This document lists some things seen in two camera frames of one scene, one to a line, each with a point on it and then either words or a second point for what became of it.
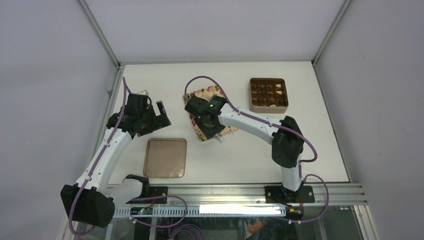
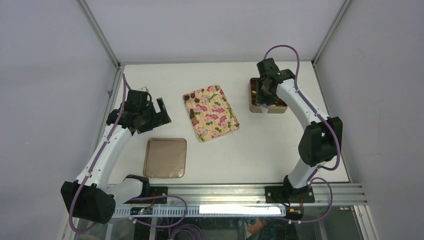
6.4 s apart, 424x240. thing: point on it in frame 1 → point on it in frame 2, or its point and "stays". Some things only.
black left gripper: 159,121 stays
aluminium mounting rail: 237,195 stays
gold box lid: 165,158 stays
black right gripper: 209,133 → 261,99
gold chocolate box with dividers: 268,95 stays
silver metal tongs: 219,137 → 265,111
